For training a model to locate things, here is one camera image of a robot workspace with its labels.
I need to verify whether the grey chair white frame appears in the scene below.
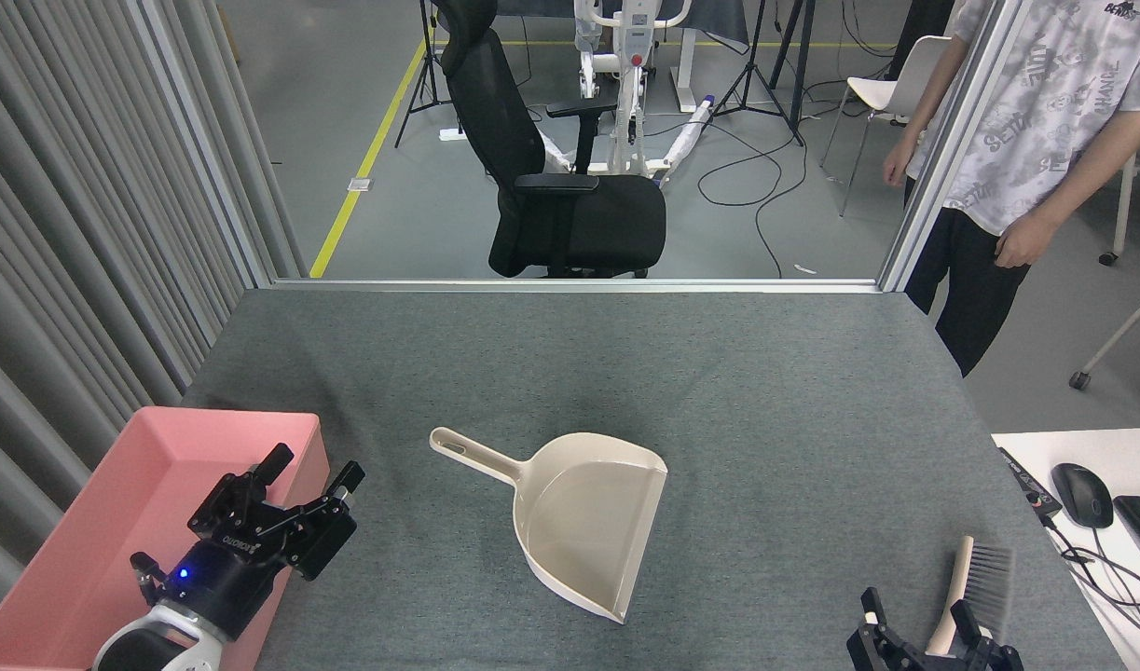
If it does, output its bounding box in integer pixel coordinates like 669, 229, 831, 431
1070, 289, 1140, 390
1099, 126, 1140, 267

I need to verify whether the white plastic chair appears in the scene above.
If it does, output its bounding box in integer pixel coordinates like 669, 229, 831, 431
819, 35, 953, 217

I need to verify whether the silver frame rail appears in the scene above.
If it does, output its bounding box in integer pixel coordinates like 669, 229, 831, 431
269, 277, 883, 295

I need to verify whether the black floor cable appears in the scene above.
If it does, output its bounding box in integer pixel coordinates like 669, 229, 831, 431
698, 119, 810, 279

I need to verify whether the black office chair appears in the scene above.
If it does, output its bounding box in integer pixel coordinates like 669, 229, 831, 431
434, 0, 668, 280

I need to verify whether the person's right hand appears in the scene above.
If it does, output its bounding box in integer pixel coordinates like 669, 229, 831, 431
882, 140, 920, 188

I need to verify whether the black computer mouse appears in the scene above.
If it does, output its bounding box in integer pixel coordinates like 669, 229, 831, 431
1051, 463, 1115, 529

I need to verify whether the black mouse cable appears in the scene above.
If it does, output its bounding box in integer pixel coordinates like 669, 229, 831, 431
1087, 527, 1140, 607

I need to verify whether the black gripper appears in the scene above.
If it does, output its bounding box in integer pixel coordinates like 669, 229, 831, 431
164, 444, 365, 639
846, 589, 1024, 671

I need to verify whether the person's left hand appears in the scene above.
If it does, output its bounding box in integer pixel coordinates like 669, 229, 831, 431
996, 212, 1055, 269

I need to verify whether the slim black device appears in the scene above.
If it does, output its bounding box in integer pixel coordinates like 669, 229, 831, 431
998, 447, 1063, 519

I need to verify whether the white stand on wheels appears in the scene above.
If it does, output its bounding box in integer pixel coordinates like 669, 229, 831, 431
535, 0, 718, 185

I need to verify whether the desk with dark cloth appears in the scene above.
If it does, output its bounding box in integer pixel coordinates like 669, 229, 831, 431
490, 0, 752, 115

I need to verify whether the black tripod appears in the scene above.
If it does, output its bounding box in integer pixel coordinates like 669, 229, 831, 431
714, 0, 817, 148
394, 0, 454, 150

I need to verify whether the pink plastic bin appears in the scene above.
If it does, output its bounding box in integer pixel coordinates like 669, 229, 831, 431
0, 406, 331, 671

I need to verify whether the beige plastic dustpan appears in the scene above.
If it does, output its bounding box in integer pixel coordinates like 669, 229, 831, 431
429, 427, 669, 624

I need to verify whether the person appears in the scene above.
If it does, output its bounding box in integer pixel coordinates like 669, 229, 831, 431
882, 0, 1140, 378

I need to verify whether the black device cable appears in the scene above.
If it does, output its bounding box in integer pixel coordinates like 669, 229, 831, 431
1043, 514, 1140, 649

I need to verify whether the beige hand brush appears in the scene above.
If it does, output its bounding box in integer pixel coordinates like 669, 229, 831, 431
926, 535, 1014, 658

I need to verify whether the white side table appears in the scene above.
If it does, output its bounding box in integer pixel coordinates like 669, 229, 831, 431
991, 428, 1140, 671

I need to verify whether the grey pleated curtain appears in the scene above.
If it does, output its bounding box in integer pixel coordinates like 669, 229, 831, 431
0, 0, 305, 625

